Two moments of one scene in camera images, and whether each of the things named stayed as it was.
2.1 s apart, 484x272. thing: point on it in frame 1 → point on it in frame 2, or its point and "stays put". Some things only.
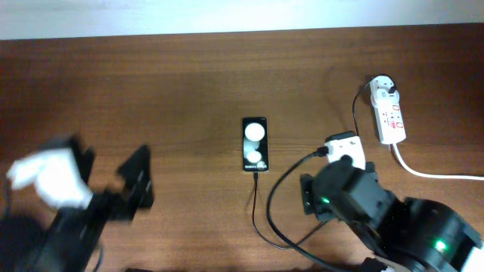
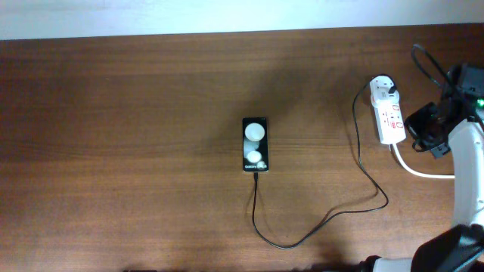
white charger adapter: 384,97 stays put
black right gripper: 311,205 → 437,149
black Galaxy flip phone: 255,145 stays put
